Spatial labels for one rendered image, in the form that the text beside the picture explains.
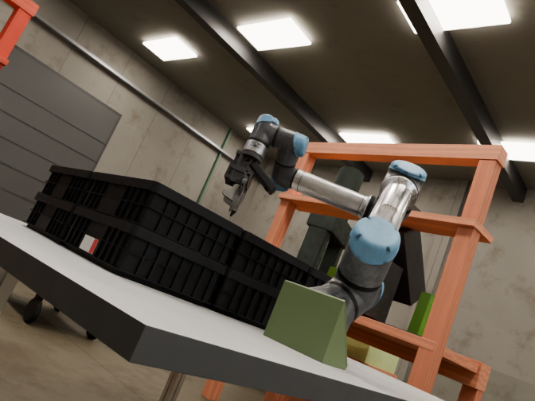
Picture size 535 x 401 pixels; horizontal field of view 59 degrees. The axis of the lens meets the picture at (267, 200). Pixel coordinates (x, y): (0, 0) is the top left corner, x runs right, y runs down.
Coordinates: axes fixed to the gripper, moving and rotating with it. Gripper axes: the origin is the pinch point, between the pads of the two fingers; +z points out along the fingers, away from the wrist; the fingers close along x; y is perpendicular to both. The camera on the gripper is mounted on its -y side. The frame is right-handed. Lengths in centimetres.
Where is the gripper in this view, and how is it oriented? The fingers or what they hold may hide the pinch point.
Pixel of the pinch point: (233, 211)
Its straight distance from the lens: 152.3
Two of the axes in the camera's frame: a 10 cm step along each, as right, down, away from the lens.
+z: -3.8, 8.7, -3.1
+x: 0.4, -3.2, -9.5
